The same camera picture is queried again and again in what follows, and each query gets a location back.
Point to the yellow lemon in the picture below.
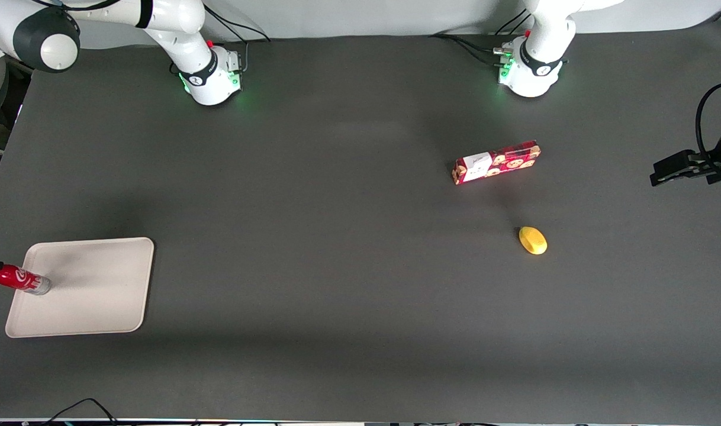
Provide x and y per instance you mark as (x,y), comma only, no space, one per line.
(533,241)

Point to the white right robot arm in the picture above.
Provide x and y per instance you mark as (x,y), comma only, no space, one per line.
(209,89)

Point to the red coke bottle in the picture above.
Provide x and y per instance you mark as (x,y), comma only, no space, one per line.
(17,278)

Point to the red tartan cookie box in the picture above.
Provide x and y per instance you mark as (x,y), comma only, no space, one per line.
(495,163)

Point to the beige plastic tray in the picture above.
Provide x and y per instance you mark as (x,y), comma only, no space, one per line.
(94,290)

